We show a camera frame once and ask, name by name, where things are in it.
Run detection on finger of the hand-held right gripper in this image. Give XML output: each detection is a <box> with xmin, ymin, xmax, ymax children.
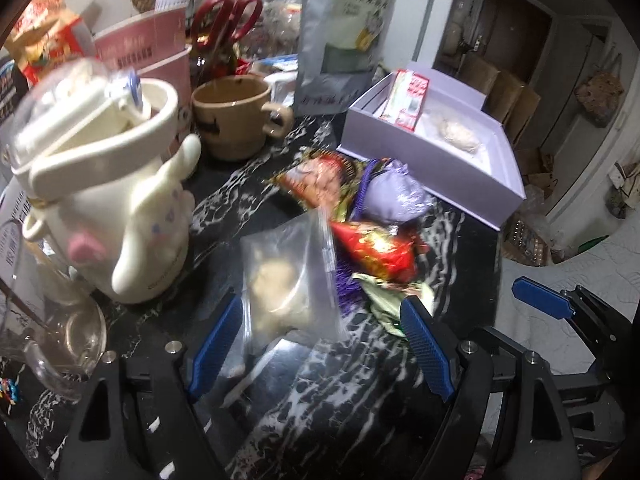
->
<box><xmin>512</xmin><ymin>276</ymin><xmax>627</xmax><ymax>333</ymax></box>

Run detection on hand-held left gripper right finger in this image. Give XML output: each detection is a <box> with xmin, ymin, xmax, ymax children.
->
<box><xmin>399</xmin><ymin>295</ymin><xmax>584</xmax><ymax>480</ymax></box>

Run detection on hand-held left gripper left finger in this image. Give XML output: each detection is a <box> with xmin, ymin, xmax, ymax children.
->
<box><xmin>57</xmin><ymin>290</ymin><xmax>246</xmax><ymax>480</ymax></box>

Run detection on green foil wrapper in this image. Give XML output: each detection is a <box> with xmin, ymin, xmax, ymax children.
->
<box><xmin>352</xmin><ymin>272</ymin><xmax>436</xmax><ymax>338</ymax></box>

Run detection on clear zip bag beige lump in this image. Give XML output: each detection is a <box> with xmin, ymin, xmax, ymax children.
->
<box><xmin>240</xmin><ymin>207</ymin><xmax>351</xmax><ymax>376</ymax></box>

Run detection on red foil snack packet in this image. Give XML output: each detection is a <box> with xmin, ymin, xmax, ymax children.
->
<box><xmin>330</xmin><ymin>220</ymin><xmax>418</xmax><ymax>282</ymax></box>

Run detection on purple satin sachet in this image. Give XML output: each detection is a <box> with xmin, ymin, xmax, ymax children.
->
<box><xmin>334</xmin><ymin>159</ymin><xmax>436</xmax><ymax>306</ymax></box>

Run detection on orange snack packet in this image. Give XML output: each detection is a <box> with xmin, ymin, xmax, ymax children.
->
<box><xmin>272</xmin><ymin>150</ymin><xmax>369</xmax><ymax>221</ymax></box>

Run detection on lavender cardboard box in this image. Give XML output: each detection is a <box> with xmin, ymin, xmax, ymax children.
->
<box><xmin>336</xmin><ymin>60</ymin><xmax>527</xmax><ymax>232</ymax></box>

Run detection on clear glass mug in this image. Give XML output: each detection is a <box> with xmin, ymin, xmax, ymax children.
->
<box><xmin>0</xmin><ymin>255</ymin><xmax>108</xmax><ymax>402</ymax></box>

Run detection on white cartoon dog bottle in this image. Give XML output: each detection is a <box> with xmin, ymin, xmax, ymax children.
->
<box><xmin>10</xmin><ymin>57</ymin><xmax>203</xmax><ymax>306</ymax></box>

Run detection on clear bag white filling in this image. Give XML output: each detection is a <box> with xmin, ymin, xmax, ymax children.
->
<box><xmin>420</xmin><ymin>110</ymin><xmax>483</xmax><ymax>154</ymax></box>

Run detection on brown stirring stick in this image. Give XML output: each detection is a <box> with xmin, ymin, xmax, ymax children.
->
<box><xmin>0</xmin><ymin>279</ymin><xmax>76</xmax><ymax>361</ymax></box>

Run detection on cardboard sheets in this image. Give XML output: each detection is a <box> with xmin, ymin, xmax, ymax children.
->
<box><xmin>460</xmin><ymin>55</ymin><xmax>542</xmax><ymax>147</ymax></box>

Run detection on hanging brown bag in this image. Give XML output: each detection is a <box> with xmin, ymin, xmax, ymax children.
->
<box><xmin>575</xmin><ymin>70</ymin><xmax>626</xmax><ymax>128</ymax></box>

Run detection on beige mug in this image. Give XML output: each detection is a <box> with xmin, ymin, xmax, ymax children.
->
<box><xmin>191</xmin><ymin>75</ymin><xmax>295</xmax><ymax>162</ymax></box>

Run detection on red white packet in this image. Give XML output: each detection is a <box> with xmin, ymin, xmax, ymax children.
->
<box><xmin>378</xmin><ymin>70</ymin><xmax>432</xmax><ymax>132</ymax></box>

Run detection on brown door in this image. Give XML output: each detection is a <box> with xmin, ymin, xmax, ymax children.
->
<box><xmin>479</xmin><ymin>0</ymin><xmax>556</xmax><ymax>78</ymax></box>

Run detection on dark glass jar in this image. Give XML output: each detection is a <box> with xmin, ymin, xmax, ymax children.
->
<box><xmin>189</xmin><ymin>45</ymin><xmax>242</xmax><ymax>92</ymax></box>

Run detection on pink paper cup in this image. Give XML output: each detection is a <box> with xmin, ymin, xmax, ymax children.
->
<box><xmin>94</xmin><ymin>7</ymin><xmax>188</xmax><ymax>75</ymax></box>

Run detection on silver stand-up pouch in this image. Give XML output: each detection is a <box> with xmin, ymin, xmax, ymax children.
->
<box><xmin>295</xmin><ymin>0</ymin><xmax>408</xmax><ymax>111</ymax></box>

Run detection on orange snack bag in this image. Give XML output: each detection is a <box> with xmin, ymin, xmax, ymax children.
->
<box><xmin>10</xmin><ymin>0</ymin><xmax>98</xmax><ymax>86</ymax></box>

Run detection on red handled scissors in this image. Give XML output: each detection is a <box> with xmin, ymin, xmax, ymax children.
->
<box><xmin>190</xmin><ymin>0</ymin><xmax>264</xmax><ymax>61</ymax></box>

